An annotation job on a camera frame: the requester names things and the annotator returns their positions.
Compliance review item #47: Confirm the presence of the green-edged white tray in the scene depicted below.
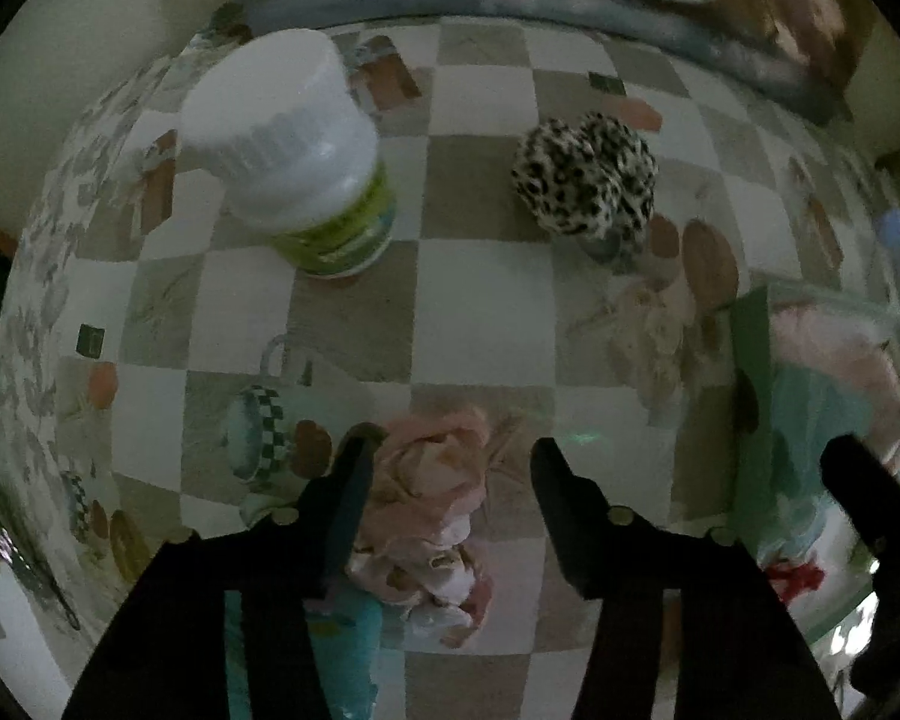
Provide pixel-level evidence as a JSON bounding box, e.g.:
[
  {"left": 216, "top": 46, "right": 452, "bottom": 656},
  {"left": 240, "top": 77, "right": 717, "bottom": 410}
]
[{"left": 729, "top": 281, "right": 900, "bottom": 661}]

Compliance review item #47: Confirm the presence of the leopard print scrunchie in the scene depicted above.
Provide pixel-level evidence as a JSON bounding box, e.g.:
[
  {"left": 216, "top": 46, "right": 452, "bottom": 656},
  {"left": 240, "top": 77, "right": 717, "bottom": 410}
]
[{"left": 511, "top": 112, "right": 657, "bottom": 263}]

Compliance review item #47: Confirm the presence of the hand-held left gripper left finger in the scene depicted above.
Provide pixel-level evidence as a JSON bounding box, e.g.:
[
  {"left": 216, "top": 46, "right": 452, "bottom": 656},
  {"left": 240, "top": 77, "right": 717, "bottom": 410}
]
[{"left": 60, "top": 435, "right": 376, "bottom": 720}]

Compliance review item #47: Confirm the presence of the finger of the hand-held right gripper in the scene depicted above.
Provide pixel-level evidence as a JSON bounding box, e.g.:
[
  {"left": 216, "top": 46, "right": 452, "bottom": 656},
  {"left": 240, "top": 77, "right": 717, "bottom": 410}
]
[{"left": 820, "top": 431, "right": 900, "bottom": 565}]

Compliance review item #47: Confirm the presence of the white bottle with green label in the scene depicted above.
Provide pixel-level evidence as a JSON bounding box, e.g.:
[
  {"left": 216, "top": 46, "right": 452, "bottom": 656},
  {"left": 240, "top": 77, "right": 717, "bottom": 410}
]
[{"left": 178, "top": 28, "right": 397, "bottom": 280}]

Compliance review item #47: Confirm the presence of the red and white scrunchie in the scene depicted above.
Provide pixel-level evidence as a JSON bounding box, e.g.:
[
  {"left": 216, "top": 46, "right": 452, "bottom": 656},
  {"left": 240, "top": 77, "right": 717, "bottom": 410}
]
[{"left": 765, "top": 562, "right": 826, "bottom": 605}]

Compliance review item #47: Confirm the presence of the pink fluffy cloth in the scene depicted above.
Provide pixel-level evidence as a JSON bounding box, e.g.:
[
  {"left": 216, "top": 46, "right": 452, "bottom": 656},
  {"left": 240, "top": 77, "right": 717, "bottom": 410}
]
[{"left": 769, "top": 300, "right": 900, "bottom": 466}]

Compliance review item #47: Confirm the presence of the checkered printed tablecloth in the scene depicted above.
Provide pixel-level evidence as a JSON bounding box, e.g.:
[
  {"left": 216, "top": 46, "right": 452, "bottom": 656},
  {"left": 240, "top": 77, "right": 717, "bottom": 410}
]
[{"left": 0, "top": 11, "right": 900, "bottom": 720}]

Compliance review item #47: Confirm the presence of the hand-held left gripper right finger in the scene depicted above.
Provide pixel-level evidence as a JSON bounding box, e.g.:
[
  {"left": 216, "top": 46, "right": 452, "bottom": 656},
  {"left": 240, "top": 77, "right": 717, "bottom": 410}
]
[{"left": 530, "top": 437, "right": 848, "bottom": 720}]

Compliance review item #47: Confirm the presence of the teal wipes pack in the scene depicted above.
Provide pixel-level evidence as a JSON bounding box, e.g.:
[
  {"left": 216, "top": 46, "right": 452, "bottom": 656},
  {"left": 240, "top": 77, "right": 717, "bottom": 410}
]
[{"left": 223, "top": 589, "right": 385, "bottom": 720}]

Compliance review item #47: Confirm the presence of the light teal cloth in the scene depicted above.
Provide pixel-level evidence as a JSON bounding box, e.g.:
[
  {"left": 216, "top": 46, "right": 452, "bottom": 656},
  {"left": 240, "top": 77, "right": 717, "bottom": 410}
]
[{"left": 772, "top": 371, "right": 871, "bottom": 563}]

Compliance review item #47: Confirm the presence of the pink scrunchie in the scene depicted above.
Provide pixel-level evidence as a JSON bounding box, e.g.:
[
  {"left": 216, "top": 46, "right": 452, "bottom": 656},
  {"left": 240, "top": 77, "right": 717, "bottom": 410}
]
[{"left": 349, "top": 409, "right": 496, "bottom": 650}]

